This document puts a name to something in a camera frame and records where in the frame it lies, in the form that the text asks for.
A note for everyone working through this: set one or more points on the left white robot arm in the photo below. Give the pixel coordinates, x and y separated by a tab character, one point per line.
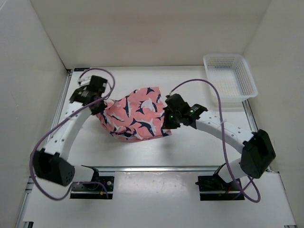
50	163

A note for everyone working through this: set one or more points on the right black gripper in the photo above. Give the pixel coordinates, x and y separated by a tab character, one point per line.
166	125

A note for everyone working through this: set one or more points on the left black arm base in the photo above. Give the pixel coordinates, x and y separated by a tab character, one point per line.
102	188

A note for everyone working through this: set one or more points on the left aluminium frame rail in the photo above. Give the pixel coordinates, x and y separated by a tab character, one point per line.
30	184

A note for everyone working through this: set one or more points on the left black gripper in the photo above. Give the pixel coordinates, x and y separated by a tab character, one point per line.
100	109

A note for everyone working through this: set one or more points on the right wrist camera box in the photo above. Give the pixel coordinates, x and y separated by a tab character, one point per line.
176	103

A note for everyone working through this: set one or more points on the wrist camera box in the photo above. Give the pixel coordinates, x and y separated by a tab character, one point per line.
176	103
97	83

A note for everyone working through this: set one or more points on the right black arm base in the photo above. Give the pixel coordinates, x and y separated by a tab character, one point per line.
213	188

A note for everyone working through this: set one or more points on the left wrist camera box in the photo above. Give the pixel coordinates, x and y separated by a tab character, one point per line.
97	83

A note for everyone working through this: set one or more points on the front aluminium frame rail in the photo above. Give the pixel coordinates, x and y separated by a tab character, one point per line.
157	168

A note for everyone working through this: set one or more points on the pink shark print shorts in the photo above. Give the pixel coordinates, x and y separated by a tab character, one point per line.
138	116

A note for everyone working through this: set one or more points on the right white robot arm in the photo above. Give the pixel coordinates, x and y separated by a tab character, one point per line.
204	120

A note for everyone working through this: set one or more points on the white plastic mesh basket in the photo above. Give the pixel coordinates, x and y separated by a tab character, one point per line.
231	76

